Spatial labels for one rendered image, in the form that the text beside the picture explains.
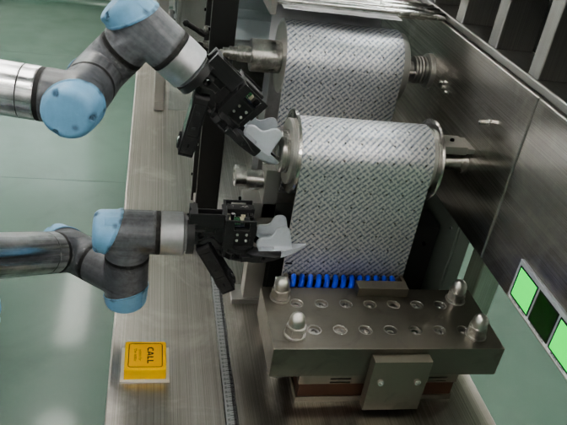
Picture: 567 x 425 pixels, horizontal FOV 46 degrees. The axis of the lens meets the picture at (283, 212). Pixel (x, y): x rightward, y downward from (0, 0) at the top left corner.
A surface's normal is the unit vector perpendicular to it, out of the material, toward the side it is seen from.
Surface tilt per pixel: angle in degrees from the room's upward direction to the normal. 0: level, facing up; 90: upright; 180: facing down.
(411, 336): 0
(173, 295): 0
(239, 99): 90
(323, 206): 90
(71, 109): 90
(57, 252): 70
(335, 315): 0
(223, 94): 90
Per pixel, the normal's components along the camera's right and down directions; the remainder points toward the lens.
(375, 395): 0.15, 0.52
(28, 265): 0.83, 0.44
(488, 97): -0.98, -0.04
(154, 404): 0.15, -0.85
